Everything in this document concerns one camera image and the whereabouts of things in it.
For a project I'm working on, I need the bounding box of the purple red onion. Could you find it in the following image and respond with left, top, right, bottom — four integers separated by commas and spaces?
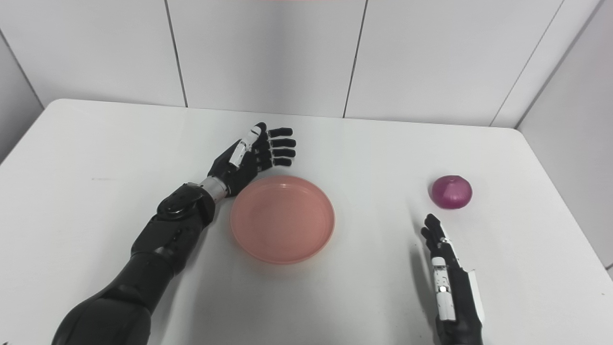
431, 174, 474, 210

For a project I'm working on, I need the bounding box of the pink round plate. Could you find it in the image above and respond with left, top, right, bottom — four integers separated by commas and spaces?
230, 175, 336, 265

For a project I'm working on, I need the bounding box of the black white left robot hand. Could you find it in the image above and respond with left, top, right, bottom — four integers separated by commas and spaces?
207, 122, 297, 198

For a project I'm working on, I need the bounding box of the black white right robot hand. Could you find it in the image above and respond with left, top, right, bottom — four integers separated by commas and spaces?
420, 213, 486, 345

